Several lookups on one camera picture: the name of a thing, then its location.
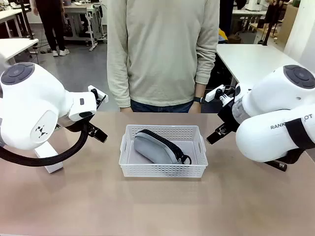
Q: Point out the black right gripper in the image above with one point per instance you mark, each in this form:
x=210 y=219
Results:
x=229 y=115

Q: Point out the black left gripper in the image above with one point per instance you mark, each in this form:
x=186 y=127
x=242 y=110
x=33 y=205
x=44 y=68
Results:
x=75 y=126

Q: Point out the white rectangular box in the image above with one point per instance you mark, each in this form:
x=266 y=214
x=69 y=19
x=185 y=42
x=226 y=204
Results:
x=49 y=159

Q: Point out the grey zippered pouch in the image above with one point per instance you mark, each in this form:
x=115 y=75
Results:
x=155 y=150

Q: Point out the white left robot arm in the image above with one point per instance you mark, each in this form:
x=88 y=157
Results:
x=32 y=98

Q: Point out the person's right sleeved forearm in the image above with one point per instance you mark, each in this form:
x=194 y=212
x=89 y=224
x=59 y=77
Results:
x=118 y=86

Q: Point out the person's left sleeved forearm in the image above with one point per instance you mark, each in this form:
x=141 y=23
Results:
x=206 y=71

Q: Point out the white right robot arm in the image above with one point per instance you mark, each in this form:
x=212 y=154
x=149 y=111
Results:
x=270 y=98

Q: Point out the white perforated plastic basket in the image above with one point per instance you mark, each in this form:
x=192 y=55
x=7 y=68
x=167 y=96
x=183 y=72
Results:
x=162 y=169

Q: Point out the person's left hand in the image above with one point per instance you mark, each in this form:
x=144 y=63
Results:
x=195 y=107

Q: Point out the person's right hand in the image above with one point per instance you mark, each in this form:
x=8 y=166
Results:
x=126 y=109

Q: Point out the black wristwatch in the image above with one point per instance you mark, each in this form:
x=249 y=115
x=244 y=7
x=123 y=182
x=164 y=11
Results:
x=198 y=99

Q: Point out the blue jeans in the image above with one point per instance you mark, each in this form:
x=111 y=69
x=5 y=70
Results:
x=160 y=107

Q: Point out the large white table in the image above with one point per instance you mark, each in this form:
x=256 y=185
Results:
x=251 y=61

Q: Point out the yellow object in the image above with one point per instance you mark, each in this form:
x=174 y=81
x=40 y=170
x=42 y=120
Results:
x=222 y=34

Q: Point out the person in beige sweater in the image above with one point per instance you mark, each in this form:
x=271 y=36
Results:
x=160 y=49

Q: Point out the grey framed workbench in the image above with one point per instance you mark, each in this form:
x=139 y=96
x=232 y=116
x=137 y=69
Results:
x=83 y=17

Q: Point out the white side table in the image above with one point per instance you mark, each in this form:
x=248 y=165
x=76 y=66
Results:
x=14 y=48

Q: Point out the background person in black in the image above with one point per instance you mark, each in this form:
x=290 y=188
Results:
x=53 y=22

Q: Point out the brown cardboard panel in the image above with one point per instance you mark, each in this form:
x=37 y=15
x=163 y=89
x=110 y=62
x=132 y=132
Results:
x=288 y=23

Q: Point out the white background desk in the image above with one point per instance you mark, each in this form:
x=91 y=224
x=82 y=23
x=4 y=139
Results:
x=9 y=16

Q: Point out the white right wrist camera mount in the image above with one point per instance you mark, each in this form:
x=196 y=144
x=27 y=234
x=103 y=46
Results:
x=213 y=94

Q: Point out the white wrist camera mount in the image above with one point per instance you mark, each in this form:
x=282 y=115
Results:
x=92 y=89
x=213 y=94

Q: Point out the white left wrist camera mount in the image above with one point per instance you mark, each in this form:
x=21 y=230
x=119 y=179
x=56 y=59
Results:
x=92 y=89

